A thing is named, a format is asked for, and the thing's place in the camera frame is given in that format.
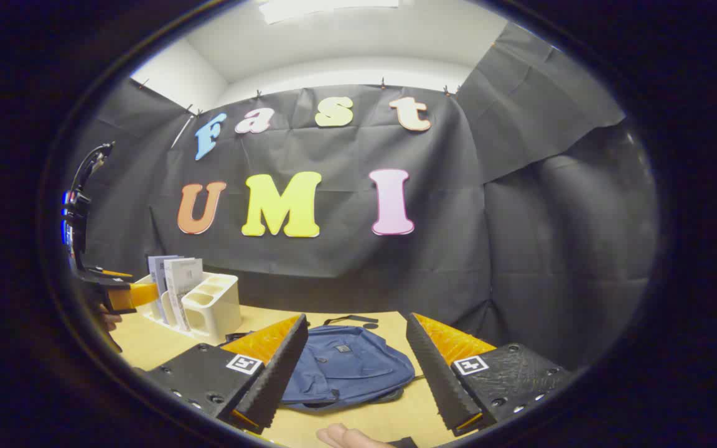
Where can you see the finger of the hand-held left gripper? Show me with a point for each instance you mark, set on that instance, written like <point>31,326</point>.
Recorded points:
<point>134,297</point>
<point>112,272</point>

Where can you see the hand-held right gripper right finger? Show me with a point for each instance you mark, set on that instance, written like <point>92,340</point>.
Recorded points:
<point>436,379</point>

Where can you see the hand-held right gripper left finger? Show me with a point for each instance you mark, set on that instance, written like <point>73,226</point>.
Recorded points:
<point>277,373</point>

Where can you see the white cover book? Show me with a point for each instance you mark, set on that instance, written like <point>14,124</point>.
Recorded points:
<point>183,280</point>

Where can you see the blue schoolbag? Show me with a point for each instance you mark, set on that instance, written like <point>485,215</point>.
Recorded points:
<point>346,361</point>

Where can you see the white bookshelf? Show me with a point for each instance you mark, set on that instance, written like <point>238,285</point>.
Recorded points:
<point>215,311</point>

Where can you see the black backdrop cloth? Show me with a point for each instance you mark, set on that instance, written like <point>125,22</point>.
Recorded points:
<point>520,249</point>

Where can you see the ceiling light panel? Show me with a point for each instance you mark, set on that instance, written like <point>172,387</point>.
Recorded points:
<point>333,9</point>

